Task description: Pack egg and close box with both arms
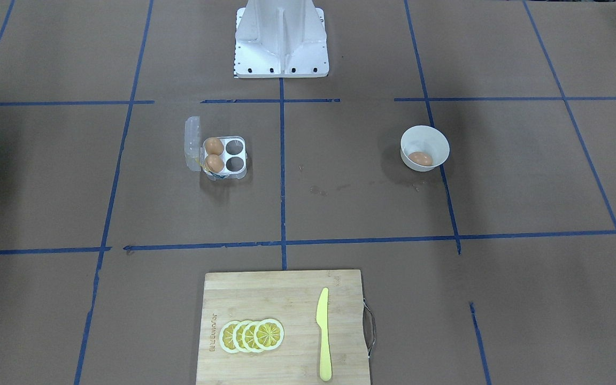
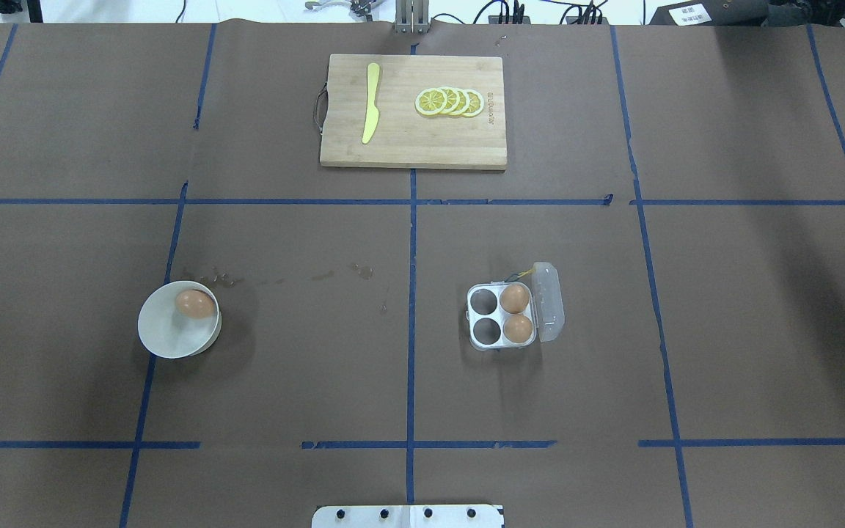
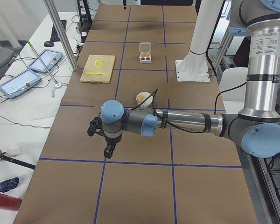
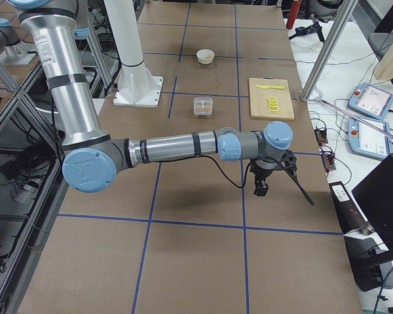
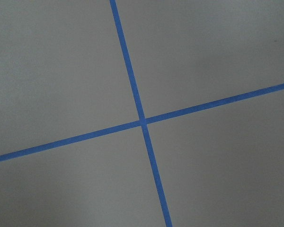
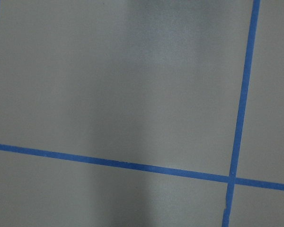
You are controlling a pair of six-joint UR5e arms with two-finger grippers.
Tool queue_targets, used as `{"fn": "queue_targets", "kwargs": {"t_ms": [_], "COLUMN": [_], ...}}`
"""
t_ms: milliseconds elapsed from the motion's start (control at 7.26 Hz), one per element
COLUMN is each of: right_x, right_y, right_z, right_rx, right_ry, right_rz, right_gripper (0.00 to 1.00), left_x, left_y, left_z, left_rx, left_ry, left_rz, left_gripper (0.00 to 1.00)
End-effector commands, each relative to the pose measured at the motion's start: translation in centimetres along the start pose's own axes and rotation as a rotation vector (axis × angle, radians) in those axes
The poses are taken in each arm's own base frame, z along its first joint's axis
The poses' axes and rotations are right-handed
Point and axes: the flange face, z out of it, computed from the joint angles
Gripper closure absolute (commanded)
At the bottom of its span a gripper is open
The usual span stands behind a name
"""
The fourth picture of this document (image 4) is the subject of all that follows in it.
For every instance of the black tripod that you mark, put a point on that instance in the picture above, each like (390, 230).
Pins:
(314, 28)

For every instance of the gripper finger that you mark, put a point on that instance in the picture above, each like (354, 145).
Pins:
(264, 189)
(257, 189)

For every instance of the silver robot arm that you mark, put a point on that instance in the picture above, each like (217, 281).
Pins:
(93, 159)

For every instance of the teach pendant tablet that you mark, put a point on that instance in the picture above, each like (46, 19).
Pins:
(370, 101)
(367, 141)

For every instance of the far teach pendant tablet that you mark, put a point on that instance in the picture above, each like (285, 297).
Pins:
(370, 101)

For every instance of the aluminium frame post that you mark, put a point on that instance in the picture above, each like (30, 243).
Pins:
(337, 28)

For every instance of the near teach pendant tablet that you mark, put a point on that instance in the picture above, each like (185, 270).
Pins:
(367, 141)

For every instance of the white bowl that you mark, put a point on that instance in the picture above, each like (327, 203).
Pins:
(202, 53)

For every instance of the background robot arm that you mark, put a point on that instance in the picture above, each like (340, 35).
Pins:
(13, 50)

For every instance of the white pedestal column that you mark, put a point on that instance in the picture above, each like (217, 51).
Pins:
(136, 86)

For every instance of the wooden cutting board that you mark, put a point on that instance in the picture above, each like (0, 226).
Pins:
(259, 103)

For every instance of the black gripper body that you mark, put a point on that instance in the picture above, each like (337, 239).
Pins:
(259, 173)

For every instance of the clear plastic egg box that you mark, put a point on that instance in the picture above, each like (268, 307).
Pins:
(203, 106)

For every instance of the orange relay board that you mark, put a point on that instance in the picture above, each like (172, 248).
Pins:
(321, 136)
(328, 160)

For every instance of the yellow plastic knife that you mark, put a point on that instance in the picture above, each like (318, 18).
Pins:
(270, 87)

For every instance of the black laptop monitor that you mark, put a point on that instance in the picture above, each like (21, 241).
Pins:
(374, 195)

